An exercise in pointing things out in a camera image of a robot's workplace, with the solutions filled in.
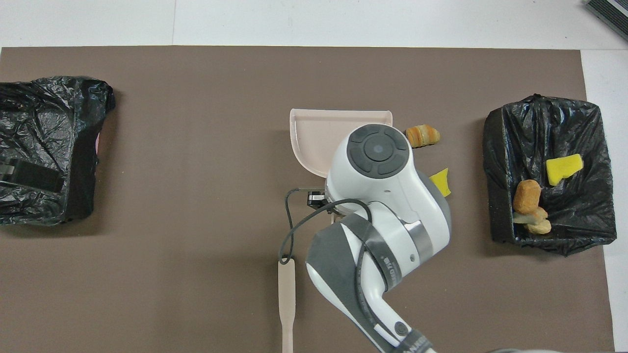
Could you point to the beige plastic dustpan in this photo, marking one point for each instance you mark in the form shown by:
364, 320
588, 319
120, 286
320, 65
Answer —
319, 132

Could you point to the beige hand brush black bristles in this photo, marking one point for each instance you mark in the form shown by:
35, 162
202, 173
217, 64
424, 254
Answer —
287, 294

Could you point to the brown bread roll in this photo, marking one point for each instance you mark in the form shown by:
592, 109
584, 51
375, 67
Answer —
527, 196

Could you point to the pale flaky pastry piece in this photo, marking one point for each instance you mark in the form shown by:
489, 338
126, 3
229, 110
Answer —
538, 214

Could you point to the crusty bread chunk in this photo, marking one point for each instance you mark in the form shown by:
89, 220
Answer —
540, 227

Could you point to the yellow sponge piece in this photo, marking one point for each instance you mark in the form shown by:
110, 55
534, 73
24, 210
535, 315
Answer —
441, 181
563, 169

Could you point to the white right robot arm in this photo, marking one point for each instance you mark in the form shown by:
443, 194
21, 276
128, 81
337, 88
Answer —
402, 196

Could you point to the black bag-lined trash bin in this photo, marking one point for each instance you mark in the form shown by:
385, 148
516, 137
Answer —
579, 220
39, 122

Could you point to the striped orange croissant piece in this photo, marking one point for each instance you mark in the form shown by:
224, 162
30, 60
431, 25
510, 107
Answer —
423, 136

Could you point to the brown table mat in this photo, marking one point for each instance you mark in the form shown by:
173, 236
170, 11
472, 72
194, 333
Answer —
196, 88

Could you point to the dark grey ribbed panel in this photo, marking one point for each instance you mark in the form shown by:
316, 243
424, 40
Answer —
613, 12

